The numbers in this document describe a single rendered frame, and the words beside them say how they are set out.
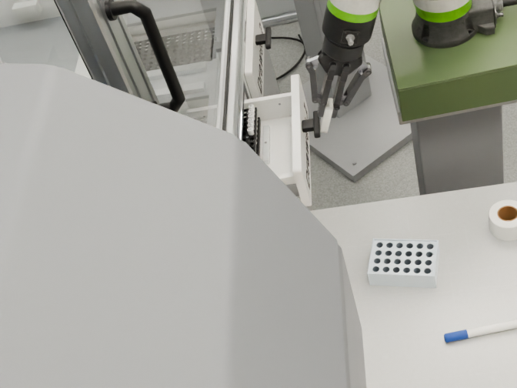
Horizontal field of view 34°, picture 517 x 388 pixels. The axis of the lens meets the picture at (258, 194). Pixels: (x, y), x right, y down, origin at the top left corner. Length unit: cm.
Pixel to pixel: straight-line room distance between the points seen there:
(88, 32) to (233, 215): 48
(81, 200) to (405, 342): 107
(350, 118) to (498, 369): 165
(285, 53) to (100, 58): 241
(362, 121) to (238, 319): 247
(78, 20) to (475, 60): 107
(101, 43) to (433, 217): 89
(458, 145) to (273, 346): 156
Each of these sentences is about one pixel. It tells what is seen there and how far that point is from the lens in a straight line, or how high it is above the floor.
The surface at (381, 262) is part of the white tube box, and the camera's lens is 160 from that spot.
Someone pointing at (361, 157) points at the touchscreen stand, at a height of 3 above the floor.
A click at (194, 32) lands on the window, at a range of 153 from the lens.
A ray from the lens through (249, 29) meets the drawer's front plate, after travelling 198.
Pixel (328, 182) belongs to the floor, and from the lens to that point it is 285.
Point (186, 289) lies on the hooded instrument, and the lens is 52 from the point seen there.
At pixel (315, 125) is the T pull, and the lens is 171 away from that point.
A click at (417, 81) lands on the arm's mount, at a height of 86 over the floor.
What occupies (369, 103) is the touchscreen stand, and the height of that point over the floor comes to 4.
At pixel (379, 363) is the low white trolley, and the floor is 76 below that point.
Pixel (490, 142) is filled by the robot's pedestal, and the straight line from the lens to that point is 210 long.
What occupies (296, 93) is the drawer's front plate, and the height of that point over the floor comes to 93.
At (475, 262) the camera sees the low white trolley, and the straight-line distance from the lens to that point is 163.
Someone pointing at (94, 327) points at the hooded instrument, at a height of 170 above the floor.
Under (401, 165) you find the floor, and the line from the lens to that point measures 286.
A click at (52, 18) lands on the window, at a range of 103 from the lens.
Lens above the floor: 206
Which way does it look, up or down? 46 degrees down
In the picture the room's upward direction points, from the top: 19 degrees counter-clockwise
